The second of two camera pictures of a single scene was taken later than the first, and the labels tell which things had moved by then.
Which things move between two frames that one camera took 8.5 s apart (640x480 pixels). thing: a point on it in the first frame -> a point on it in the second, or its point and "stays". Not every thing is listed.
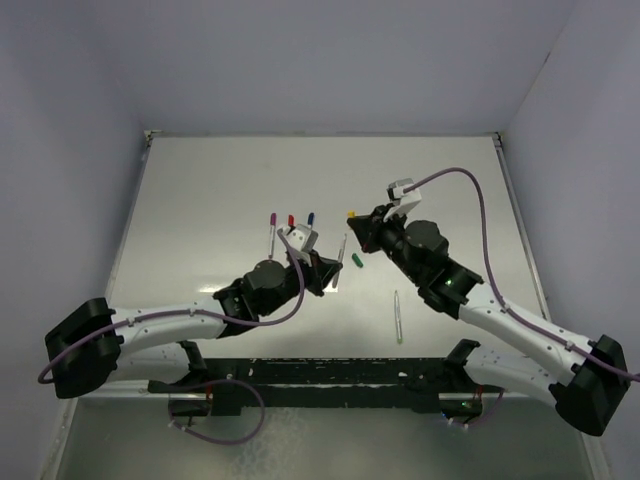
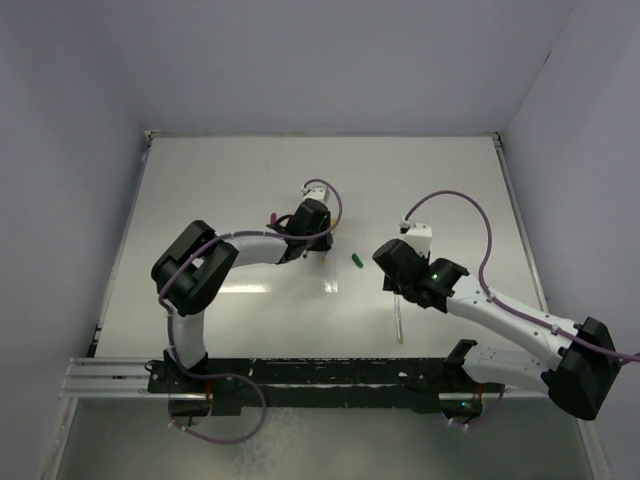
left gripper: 319,271 -> 322,245
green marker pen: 397,313 stays
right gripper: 368,228 -> 392,284
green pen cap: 357,260 stays
